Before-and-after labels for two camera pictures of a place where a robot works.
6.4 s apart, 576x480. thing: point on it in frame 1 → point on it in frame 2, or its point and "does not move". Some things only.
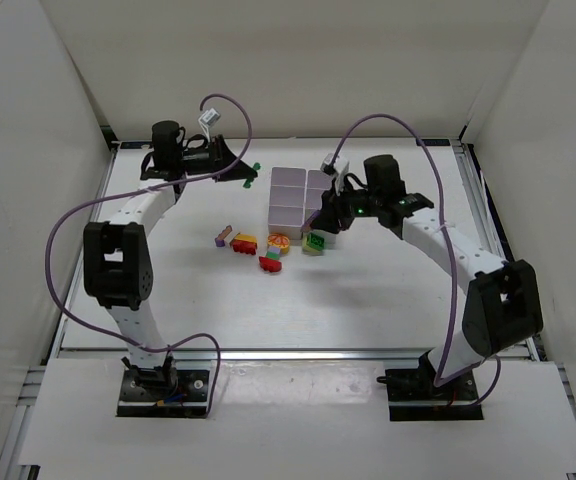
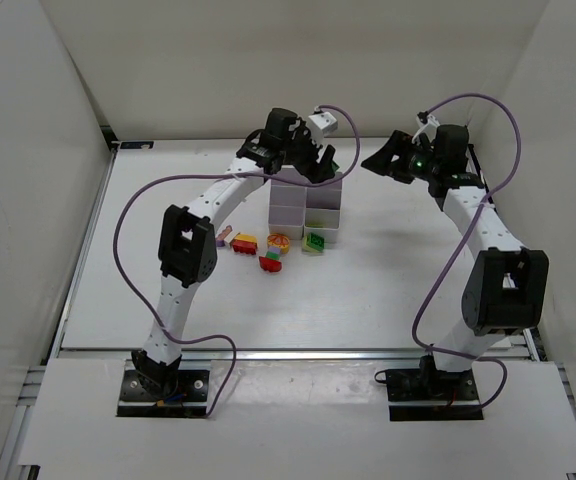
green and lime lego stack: x=312 y=244 does not move
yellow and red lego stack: x=245 y=243 does not move
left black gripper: x=219 y=156 → x=310 y=154
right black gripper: x=331 y=211 → x=398 y=158
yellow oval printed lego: x=279 y=240 does not move
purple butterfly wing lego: x=220 y=239 does not move
